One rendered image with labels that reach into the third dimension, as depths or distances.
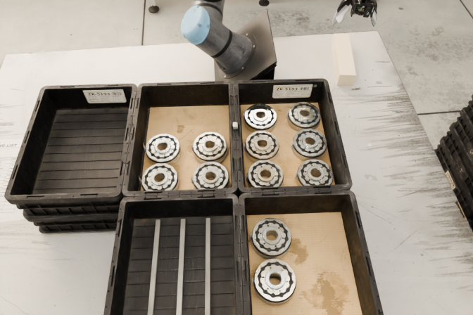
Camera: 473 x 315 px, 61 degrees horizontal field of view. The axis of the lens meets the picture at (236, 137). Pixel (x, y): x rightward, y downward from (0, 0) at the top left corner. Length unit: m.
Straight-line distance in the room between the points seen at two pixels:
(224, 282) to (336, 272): 0.28
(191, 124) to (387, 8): 2.32
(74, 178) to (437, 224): 1.10
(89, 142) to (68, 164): 0.09
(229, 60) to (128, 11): 1.87
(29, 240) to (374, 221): 1.04
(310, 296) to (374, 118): 0.75
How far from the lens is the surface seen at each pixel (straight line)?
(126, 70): 1.69
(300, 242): 1.10
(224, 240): 1.09
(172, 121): 1.30
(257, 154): 1.18
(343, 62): 1.63
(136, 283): 1.08
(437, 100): 2.74
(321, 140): 1.23
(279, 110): 1.32
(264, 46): 1.41
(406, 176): 1.44
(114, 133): 1.32
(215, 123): 1.28
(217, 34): 1.37
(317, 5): 3.22
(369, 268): 1.02
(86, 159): 1.29
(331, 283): 1.07
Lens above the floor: 1.84
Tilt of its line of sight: 54 degrees down
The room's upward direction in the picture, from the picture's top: straight up
